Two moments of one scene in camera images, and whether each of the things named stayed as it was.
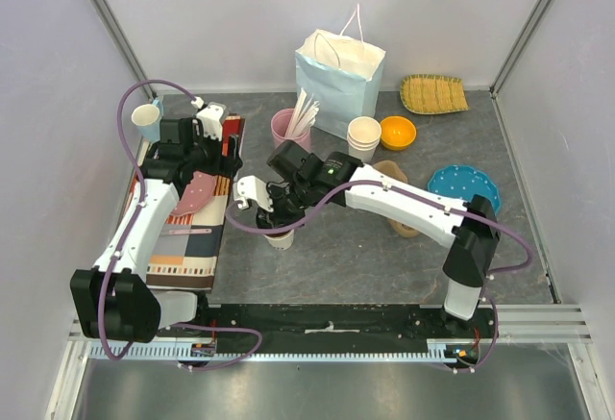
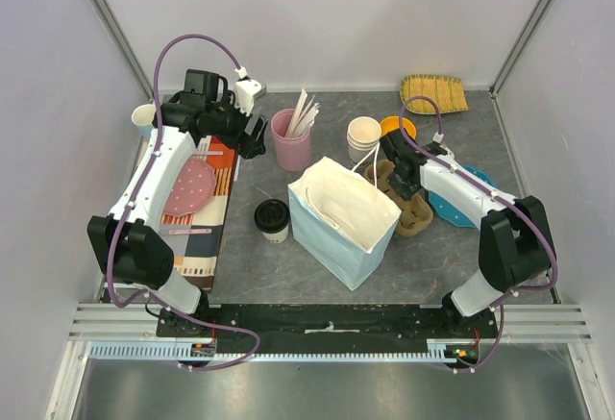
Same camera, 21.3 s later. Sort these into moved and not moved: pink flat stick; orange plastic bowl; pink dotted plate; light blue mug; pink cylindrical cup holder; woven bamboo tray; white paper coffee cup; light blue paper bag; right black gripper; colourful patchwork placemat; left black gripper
Moved: right black gripper; left black gripper; light blue paper bag; white paper coffee cup
Not moved: pink flat stick; light blue mug; orange plastic bowl; pink cylindrical cup holder; pink dotted plate; woven bamboo tray; colourful patchwork placemat
